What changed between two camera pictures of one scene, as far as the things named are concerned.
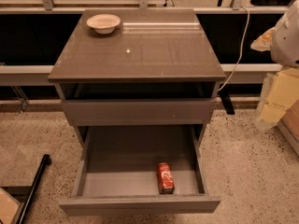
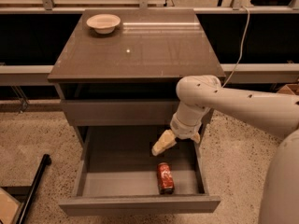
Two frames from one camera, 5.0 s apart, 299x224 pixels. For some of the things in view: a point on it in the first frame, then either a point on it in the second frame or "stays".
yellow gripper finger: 263,42 -> 182,125
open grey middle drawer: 117,172 stays
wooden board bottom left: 9,206 stays
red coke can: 165,178 stays
